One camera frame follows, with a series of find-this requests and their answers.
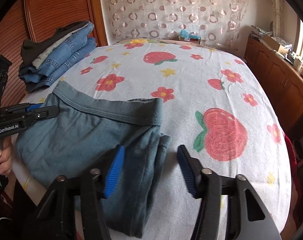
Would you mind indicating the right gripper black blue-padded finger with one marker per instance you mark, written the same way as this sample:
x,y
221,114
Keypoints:
x,y
196,177
102,176

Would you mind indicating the teal blue shorts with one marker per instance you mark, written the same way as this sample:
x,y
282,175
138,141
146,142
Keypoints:
x,y
87,129

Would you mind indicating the folded blue jeans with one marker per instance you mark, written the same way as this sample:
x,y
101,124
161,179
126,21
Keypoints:
x,y
71,51

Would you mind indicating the wooden louvered wardrobe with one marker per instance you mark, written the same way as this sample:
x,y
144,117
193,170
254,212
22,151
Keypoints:
x,y
38,20

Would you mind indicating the blue toy on headboard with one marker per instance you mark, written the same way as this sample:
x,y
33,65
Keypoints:
x,y
189,36

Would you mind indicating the folded dark grey garment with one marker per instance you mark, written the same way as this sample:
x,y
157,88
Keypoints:
x,y
34,53

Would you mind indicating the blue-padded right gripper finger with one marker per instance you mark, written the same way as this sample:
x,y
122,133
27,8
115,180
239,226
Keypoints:
x,y
33,106

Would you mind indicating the cardboard box on sideboard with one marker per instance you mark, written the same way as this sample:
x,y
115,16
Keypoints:
x,y
278,44

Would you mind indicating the white cup on sideboard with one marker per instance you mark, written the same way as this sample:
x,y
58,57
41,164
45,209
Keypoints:
x,y
297,64

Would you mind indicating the long wooden sideboard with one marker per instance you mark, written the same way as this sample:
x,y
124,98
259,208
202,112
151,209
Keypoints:
x,y
282,85

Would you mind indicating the pink floral blanket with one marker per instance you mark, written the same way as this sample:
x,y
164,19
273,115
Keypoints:
x,y
160,41

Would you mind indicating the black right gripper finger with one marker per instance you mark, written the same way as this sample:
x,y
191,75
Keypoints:
x,y
43,113

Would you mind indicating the person's left hand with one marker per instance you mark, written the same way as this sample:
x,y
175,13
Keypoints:
x,y
6,157

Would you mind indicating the pink circle-pattern curtain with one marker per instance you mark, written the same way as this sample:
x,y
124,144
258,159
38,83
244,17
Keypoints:
x,y
215,22

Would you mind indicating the white floral bed sheet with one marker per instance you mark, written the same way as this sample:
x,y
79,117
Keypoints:
x,y
212,104

